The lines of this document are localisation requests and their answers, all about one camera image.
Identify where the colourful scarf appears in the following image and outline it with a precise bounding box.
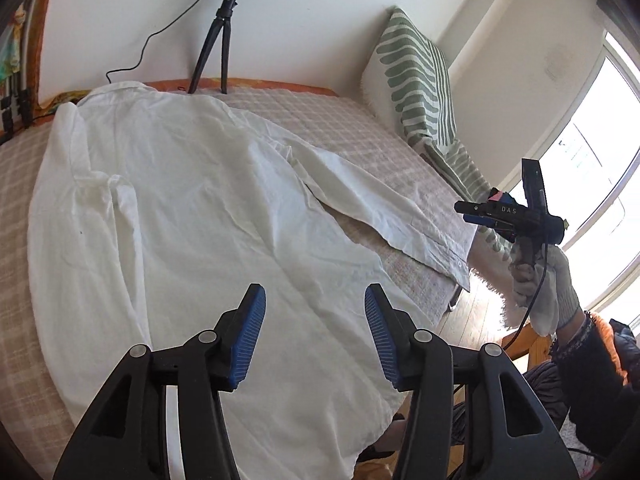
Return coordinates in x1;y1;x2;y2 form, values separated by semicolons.
0;2;28;83

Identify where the person's right forearm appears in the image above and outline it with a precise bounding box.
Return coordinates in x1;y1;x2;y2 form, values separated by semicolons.
547;310;640;461

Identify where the wooden frame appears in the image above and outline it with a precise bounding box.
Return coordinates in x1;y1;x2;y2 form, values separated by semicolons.
502;332;553;376

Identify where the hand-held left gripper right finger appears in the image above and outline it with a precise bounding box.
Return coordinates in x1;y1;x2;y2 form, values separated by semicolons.
364;282;581;480

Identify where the beige plaid blanket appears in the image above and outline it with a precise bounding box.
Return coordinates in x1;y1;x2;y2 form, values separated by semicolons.
0;85;478;466

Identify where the orange patterned bedsheet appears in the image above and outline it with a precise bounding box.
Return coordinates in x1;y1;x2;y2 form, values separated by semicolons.
37;77;341;116

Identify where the black tripod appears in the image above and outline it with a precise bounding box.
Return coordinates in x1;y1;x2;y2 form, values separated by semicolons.
187;0;238;96

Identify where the green striped white pillow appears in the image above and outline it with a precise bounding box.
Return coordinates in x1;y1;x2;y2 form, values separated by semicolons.
360;6;458;148

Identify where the window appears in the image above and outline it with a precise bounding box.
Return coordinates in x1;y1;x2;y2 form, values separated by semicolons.
525;30;640;326

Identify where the green striped white throw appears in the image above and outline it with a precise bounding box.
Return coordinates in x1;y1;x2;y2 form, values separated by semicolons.
415;137;518;331

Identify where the person's right hand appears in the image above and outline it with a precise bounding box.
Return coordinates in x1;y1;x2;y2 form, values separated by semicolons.
507;246;581;336

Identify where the white shirt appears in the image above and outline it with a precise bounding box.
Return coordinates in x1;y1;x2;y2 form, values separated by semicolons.
27;81;473;480

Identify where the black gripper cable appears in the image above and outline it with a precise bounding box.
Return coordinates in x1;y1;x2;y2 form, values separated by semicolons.
502;245;551;351

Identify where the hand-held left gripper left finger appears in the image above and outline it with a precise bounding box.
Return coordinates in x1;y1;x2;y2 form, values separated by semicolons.
52;283;267;480

